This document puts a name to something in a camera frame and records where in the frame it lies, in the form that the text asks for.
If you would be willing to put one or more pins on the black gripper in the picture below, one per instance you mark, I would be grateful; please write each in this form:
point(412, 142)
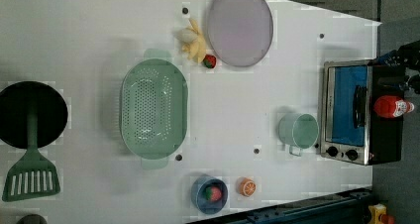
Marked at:
point(407, 56)

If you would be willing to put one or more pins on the green slotted spatula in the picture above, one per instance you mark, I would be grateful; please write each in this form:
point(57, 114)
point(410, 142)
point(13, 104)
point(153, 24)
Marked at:
point(33, 175)

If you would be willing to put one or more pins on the large grey round plate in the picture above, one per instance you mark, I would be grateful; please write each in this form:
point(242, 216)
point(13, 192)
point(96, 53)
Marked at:
point(240, 31)

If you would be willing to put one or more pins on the strawberry in blue bowl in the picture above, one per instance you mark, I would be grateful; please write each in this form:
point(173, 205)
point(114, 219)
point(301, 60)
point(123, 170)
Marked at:
point(213, 193)

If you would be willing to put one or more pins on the red ketchup bottle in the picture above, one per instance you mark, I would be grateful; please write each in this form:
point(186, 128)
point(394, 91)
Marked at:
point(389, 106)

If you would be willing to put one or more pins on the yellow toy banana bunch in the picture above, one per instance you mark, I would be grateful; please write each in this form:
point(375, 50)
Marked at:
point(192, 41)

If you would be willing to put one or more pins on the dark round object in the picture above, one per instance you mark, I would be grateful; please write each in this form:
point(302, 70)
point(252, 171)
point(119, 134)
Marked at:
point(32, 219)

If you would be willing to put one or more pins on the black frying pan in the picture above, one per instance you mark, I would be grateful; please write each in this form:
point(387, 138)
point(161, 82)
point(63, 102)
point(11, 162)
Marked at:
point(20, 100)

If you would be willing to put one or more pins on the green plastic colander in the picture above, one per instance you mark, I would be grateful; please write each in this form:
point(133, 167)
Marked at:
point(153, 109)

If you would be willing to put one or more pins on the silver black toaster oven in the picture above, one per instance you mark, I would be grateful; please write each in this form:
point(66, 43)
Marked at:
point(350, 129)

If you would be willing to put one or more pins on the yellow red object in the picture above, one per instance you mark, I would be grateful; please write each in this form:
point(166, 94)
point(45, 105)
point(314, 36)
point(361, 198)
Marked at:
point(379, 215)

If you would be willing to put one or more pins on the red toy strawberry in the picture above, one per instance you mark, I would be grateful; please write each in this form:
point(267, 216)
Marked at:
point(210, 61)

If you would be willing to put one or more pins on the toy orange half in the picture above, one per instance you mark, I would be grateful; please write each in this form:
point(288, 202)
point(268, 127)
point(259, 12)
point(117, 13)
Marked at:
point(247, 187)

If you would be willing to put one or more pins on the green metal mug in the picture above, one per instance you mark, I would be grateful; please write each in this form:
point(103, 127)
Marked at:
point(298, 131)

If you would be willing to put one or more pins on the small blue bowl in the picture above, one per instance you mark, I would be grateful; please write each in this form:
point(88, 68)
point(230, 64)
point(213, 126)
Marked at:
point(197, 194)

